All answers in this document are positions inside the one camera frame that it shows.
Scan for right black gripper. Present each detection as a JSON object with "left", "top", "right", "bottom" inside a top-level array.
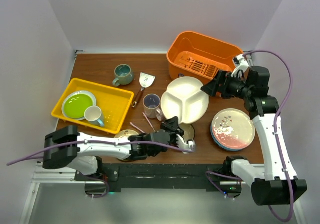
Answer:
[{"left": 201, "top": 69, "right": 252, "bottom": 100}]

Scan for white divided plate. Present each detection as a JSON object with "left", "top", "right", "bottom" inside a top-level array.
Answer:
[{"left": 160, "top": 76, "right": 210, "bottom": 124}]

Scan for cream and pink branch plate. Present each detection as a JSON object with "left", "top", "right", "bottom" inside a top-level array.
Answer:
[{"left": 210, "top": 108, "right": 256, "bottom": 151}]

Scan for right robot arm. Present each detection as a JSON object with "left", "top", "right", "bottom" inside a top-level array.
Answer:
[{"left": 201, "top": 66, "right": 308, "bottom": 206}]

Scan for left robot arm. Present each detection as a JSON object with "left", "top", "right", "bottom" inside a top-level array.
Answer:
[{"left": 43, "top": 117, "right": 185, "bottom": 180}]

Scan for orange plastic bin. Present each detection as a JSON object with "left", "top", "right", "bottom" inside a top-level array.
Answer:
[{"left": 166, "top": 31, "right": 243, "bottom": 85}]

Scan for cream bowl with dark rim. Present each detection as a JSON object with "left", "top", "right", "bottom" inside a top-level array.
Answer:
[{"left": 179, "top": 123, "right": 196, "bottom": 141}]

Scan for lavender mug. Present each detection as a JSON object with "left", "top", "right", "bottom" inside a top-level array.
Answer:
[{"left": 143, "top": 94, "right": 165, "bottom": 121}]

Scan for pink metal tongs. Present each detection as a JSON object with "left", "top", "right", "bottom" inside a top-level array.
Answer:
[{"left": 129, "top": 112, "right": 156, "bottom": 133}]

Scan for watermelon pattern plate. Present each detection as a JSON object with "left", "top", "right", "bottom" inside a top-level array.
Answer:
[{"left": 210, "top": 125, "right": 255, "bottom": 151}]

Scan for small cream floral plate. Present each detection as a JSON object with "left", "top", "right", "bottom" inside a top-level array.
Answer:
[{"left": 114, "top": 129, "right": 139, "bottom": 138}]

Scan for yellow plastic tray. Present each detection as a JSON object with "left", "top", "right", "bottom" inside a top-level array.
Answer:
[{"left": 51, "top": 78, "right": 134, "bottom": 134}]

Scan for green ceramic mug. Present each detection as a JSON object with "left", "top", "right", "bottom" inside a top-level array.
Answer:
[{"left": 112, "top": 64, "right": 134, "bottom": 87}]

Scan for green plate with grey rim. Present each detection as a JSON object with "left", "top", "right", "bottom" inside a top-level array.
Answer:
[{"left": 61, "top": 90, "right": 97, "bottom": 121}]

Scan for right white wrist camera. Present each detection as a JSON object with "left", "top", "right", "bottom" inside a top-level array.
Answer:
[{"left": 231, "top": 54, "right": 249, "bottom": 77}]

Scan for metal spatula with wooden handle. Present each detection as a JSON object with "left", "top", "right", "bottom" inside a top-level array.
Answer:
[{"left": 131, "top": 72, "right": 156, "bottom": 108}]

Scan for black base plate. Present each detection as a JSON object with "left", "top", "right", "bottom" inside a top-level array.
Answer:
[{"left": 74, "top": 163, "right": 251, "bottom": 200}]

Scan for cream cup with blue handle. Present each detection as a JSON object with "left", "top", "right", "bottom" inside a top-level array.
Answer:
[{"left": 84, "top": 106, "right": 105, "bottom": 127}]

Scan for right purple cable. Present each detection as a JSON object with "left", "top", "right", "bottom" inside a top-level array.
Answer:
[{"left": 243, "top": 50, "right": 295, "bottom": 222}]

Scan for aluminium frame rail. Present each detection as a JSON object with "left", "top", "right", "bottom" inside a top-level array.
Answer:
[{"left": 18, "top": 160, "right": 81, "bottom": 224}]

